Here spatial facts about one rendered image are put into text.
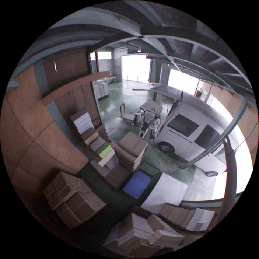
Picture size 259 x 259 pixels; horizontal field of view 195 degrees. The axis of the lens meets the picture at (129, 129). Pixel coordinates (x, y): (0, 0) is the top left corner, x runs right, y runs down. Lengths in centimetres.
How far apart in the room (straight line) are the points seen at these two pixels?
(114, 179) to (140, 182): 72
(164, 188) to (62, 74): 338
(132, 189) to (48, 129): 227
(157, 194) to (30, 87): 341
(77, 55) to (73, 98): 81
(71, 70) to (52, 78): 36
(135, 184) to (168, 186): 101
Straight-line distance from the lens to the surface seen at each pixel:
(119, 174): 230
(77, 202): 185
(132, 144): 146
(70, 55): 159
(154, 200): 240
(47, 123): 161
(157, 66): 553
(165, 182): 248
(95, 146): 120
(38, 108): 153
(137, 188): 217
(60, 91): 98
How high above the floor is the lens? 235
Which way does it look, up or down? 48 degrees down
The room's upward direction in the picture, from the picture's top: 1 degrees clockwise
